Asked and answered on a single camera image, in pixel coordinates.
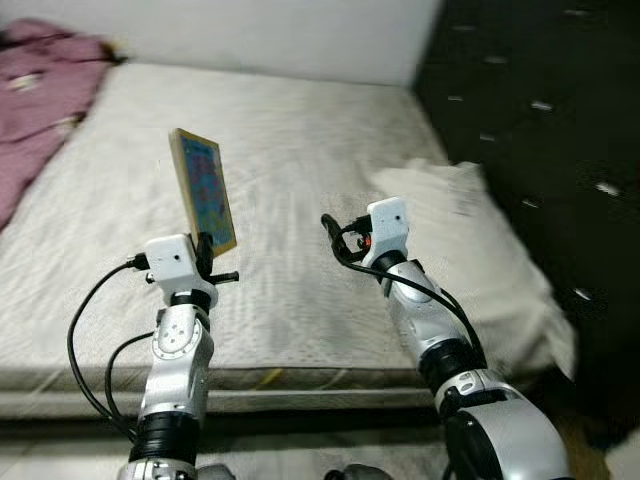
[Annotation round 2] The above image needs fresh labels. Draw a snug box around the white pillow with tree print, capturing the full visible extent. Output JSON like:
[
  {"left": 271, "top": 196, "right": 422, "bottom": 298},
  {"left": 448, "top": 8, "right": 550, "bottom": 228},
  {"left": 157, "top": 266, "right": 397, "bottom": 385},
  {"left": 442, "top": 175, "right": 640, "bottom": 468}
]
[{"left": 365, "top": 160, "right": 579, "bottom": 381}]

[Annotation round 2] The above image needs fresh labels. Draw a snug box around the dark tufted headboard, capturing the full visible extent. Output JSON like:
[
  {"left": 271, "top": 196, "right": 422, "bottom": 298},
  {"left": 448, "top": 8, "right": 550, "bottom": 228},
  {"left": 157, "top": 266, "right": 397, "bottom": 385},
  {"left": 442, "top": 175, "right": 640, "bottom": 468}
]
[{"left": 413, "top": 0, "right": 640, "bottom": 421}]

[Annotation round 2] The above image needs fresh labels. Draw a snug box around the silver robot leg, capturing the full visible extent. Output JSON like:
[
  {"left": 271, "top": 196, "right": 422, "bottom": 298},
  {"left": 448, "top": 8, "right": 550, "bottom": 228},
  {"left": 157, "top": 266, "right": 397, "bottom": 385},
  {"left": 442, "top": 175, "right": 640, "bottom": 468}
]
[
  {"left": 190, "top": 462, "right": 241, "bottom": 480},
  {"left": 330, "top": 462, "right": 396, "bottom": 480}
]

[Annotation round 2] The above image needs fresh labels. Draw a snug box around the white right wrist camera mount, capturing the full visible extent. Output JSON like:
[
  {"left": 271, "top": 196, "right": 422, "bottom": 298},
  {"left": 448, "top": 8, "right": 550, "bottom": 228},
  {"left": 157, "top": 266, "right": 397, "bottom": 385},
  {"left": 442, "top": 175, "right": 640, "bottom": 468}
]
[{"left": 362, "top": 198, "right": 411, "bottom": 269}]

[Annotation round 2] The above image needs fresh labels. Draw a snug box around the purple cartoon print blanket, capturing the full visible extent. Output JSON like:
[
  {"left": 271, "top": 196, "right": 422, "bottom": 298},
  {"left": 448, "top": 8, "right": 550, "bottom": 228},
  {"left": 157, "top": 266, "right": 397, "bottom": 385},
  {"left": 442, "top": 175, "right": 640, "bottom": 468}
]
[{"left": 0, "top": 18, "right": 126, "bottom": 231}]

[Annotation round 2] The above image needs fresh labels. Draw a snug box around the silver right robot leg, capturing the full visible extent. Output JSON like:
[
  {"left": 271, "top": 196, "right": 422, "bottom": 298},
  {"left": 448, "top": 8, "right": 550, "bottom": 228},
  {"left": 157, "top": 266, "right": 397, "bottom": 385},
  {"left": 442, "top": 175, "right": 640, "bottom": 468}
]
[{"left": 330, "top": 462, "right": 396, "bottom": 480}]

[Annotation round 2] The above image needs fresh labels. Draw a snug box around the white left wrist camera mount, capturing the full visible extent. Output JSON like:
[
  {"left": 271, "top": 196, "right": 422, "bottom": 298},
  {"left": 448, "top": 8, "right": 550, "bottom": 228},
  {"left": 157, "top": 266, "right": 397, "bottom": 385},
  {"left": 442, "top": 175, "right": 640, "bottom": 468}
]
[{"left": 145, "top": 235, "right": 201, "bottom": 291}]

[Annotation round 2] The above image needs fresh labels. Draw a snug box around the silver left robot leg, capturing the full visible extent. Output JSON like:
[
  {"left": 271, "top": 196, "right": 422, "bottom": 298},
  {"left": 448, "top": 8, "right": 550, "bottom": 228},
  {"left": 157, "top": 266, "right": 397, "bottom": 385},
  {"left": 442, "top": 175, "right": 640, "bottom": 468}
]
[{"left": 190, "top": 462, "right": 241, "bottom": 480}]

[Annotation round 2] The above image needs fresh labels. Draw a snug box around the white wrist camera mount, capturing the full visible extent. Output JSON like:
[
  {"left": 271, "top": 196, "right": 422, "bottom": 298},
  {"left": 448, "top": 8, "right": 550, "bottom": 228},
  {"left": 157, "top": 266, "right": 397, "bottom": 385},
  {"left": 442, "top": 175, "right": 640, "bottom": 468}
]
[
  {"left": 145, "top": 235, "right": 201, "bottom": 291},
  {"left": 362, "top": 198, "right": 411, "bottom": 269}
]

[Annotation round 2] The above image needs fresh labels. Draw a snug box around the quilted white mattress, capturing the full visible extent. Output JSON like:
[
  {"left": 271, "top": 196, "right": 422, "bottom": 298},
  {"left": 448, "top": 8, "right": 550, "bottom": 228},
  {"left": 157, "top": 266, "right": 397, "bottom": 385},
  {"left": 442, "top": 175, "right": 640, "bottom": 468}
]
[{"left": 0, "top": 62, "right": 561, "bottom": 421}]

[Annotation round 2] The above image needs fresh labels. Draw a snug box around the colourful children's book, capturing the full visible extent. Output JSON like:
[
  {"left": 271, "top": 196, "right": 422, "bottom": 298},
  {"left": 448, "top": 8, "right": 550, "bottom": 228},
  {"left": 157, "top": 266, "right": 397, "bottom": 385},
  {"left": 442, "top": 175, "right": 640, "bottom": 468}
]
[{"left": 168, "top": 127, "right": 239, "bottom": 259}]

